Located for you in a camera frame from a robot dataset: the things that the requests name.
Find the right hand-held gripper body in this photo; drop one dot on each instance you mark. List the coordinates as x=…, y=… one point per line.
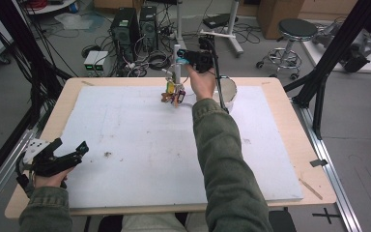
x=204, y=59

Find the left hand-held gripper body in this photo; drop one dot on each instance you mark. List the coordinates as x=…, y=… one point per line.
x=50, y=162

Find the white stand with post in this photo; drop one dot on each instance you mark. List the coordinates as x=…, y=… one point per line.
x=177, y=72

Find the person's left hand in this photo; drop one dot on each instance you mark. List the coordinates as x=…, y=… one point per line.
x=50, y=181

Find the person's right hand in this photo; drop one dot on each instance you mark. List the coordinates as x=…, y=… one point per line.
x=203, y=83

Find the black flat device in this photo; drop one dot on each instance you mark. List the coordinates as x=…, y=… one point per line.
x=217, y=20

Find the black computer tower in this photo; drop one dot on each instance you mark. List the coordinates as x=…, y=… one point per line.
x=124, y=27
x=148, y=25

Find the white mat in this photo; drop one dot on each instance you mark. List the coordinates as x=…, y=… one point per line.
x=135, y=154

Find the white power supply box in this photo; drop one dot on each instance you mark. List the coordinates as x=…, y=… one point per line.
x=101, y=61
x=90, y=61

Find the cardboard box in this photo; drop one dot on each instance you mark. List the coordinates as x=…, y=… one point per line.
x=277, y=16

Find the wooden table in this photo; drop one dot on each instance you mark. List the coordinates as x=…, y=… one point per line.
x=286, y=106

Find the black round stool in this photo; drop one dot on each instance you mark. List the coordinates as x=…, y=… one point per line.
x=296, y=29

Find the person's legs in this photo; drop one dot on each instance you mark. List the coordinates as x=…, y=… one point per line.
x=154, y=224

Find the clear plastic sheet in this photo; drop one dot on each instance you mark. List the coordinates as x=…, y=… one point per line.
x=74, y=21

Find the round white table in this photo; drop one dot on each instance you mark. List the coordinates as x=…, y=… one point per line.
x=50, y=7

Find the black tape piece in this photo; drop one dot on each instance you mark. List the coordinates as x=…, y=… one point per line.
x=318, y=162

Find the thin wooden stick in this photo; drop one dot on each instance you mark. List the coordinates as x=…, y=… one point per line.
x=310, y=189

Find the white desk leg frame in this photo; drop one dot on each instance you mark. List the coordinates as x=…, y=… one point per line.
x=235, y=45

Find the aluminium rail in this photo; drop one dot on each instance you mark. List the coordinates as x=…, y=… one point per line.
x=0, y=180
x=331, y=174

